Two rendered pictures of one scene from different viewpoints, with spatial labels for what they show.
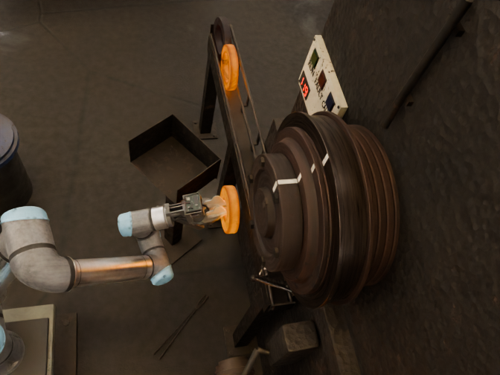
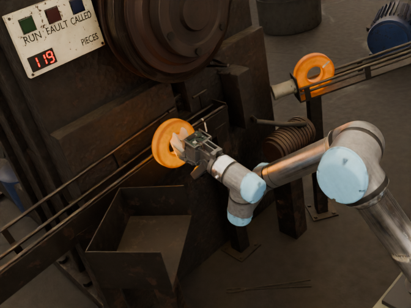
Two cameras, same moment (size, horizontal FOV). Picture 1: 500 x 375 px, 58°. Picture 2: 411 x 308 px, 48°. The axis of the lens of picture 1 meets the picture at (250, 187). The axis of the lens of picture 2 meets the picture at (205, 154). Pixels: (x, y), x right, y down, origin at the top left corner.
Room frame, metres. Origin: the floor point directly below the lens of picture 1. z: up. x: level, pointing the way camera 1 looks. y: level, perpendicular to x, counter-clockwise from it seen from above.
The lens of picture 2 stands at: (0.86, 1.31, 1.50)
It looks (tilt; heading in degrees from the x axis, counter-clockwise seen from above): 32 degrees down; 260
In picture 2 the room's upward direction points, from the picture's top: 13 degrees counter-clockwise
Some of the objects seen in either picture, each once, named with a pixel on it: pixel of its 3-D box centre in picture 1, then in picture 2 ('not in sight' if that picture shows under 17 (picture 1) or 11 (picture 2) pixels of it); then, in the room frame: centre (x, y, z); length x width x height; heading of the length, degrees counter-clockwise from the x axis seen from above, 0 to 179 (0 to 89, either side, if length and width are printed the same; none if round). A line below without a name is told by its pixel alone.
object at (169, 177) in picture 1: (172, 199); (168, 302); (0.89, 0.29, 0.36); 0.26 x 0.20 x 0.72; 62
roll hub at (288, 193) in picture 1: (271, 212); (192, 9); (0.55, -0.07, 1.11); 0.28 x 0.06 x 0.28; 27
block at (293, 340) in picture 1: (292, 344); (238, 96); (0.39, -0.27, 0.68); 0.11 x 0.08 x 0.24; 117
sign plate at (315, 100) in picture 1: (319, 92); (57, 31); (0.94, -0.10, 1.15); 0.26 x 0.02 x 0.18; 27
